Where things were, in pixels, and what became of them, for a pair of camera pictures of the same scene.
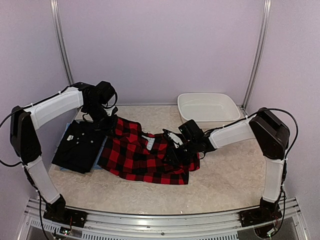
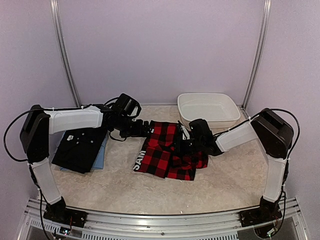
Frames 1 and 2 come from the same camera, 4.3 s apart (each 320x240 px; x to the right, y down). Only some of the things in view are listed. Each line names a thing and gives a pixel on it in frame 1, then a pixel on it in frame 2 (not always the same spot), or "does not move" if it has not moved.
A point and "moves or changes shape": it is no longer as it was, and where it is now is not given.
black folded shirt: (79, 147) does not move
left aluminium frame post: (56, 20) does not move
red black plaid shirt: (128, 152) moves or changes shape
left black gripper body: (103, 124) -> (138, 131)
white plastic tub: (212, 110) does not move
